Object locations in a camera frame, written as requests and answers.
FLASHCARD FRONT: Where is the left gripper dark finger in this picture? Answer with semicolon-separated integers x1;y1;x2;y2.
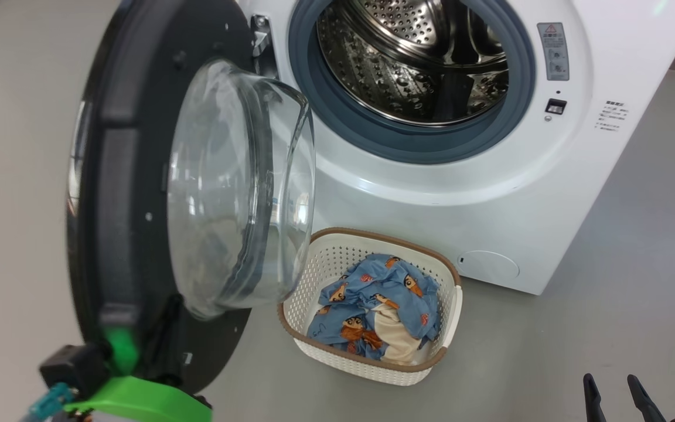
141;295;183;379

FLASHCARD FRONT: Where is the white front-load washing machine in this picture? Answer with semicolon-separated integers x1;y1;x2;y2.
238;0;675;297

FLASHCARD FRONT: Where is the black round glass washer door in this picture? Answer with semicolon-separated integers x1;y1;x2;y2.
65;0;318;396

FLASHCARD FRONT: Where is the grey warning sticker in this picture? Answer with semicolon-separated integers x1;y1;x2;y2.
537;22;570;81

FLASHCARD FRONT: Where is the stainless steel washer drum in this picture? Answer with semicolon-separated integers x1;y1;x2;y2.
317;0;511;127

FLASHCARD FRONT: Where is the blue cartoon garment cream part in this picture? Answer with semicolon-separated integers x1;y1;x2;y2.
320;254;441;367

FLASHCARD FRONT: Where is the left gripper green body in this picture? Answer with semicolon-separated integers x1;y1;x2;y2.
65;328;212;422

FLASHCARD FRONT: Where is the blue cartoon print garment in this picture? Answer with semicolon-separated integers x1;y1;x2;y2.
307;302;388;359

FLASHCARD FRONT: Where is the round white filter cover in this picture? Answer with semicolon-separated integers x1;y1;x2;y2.
458;251;520;282

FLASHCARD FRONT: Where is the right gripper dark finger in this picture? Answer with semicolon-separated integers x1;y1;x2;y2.
584;373;608;422
628;375;667;422

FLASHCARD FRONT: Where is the white perforated basket brown rim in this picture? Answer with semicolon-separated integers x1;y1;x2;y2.
278;227;463;386

